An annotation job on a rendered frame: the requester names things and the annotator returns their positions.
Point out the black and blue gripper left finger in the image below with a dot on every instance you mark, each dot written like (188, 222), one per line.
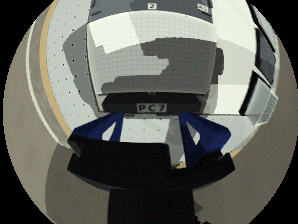
(97, 127)

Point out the white perforated base plate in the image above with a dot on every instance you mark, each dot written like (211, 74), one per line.
(69, 81)

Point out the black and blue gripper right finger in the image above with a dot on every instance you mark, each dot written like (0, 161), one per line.
(213, 137)

